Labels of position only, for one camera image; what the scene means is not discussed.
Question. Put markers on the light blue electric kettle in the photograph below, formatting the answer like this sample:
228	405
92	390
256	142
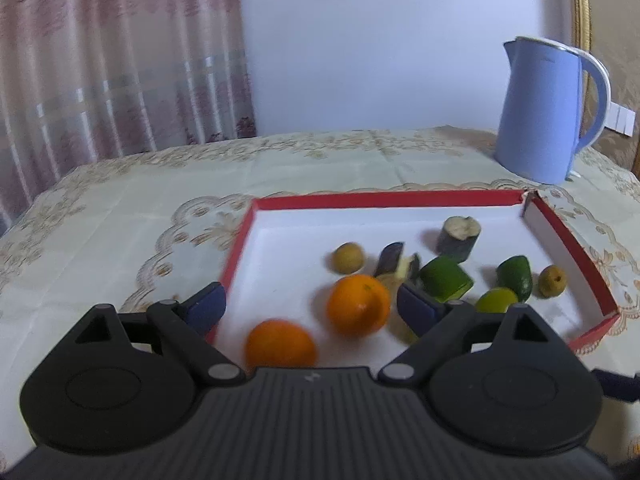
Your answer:
537	115

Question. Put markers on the dark sugarcane stump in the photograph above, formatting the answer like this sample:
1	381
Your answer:
457	240

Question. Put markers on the green sugarcane piece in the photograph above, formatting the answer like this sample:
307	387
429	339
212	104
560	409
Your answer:
445	280

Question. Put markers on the orange mandarin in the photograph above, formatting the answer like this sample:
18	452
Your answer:
358	305
281	347

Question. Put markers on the dark green feijoa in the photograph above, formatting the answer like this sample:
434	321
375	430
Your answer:
514	270

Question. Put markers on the dark sugarcane piece with sliver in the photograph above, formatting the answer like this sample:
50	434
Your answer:
392	260

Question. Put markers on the gold wall moulding strip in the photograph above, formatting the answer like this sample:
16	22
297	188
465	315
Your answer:
580	0

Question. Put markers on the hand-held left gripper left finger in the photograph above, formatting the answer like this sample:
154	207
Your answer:
207	305

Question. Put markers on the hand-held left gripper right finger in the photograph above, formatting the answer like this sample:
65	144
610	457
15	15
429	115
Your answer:
417	307

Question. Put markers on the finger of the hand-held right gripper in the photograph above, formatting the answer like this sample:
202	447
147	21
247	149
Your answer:
620	386

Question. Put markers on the small yellow fruit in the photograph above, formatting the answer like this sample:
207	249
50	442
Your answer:
348	257
552	280

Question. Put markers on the pink floral curtain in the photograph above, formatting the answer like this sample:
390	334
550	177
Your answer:
110	60

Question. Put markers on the red cardboard box tray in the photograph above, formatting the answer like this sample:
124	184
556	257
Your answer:
290	260

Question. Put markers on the white wall switch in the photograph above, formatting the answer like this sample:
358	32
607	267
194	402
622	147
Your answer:
620	119

